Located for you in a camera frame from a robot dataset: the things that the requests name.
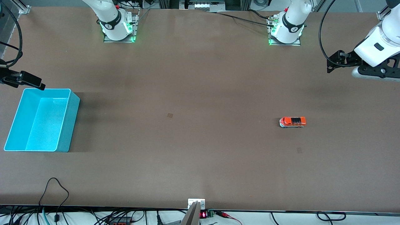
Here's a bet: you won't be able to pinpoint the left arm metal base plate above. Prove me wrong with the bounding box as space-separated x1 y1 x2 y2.
267 14 302 47

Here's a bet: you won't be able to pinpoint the grey aluminium camera post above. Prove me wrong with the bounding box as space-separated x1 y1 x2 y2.
181 201 201 225

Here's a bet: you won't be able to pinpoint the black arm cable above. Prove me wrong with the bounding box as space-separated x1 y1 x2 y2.
318 0 355 68
0 0 23 68

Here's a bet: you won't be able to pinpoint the thin black looped cable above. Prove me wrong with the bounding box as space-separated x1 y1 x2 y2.
38 177 70 223

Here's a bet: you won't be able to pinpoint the grey box with white lights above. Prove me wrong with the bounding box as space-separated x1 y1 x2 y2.
180 0 225 12

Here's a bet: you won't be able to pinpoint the long black tabletop cable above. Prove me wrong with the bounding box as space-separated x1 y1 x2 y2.
200 10 276 28

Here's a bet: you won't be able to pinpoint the orange toy bus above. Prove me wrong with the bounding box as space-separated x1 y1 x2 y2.
279 117 307 128

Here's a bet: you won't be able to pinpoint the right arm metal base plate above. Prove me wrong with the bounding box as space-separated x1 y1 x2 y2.
103 9 139 43

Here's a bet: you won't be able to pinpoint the blue plastic box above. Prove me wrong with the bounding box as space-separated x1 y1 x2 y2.
4 88 80 153

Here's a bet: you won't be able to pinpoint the white mounting plate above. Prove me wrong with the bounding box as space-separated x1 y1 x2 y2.
188 198 206 210

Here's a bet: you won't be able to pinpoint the short black tabletop cable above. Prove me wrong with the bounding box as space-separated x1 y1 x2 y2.
248 9 275 20

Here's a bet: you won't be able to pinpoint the black coiled cable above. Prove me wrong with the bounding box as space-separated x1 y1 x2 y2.
316 212 347 222

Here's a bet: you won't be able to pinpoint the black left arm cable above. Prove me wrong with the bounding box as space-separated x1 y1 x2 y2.
318 0 355 68

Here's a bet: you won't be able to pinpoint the aluminium frame profile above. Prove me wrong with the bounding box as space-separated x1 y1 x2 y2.
377 0 400 21
17 0 31 14

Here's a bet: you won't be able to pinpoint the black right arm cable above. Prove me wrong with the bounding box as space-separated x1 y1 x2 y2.
0 0 23 68

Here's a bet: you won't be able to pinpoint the red clip leads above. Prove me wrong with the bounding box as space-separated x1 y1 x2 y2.
216 211 243 225

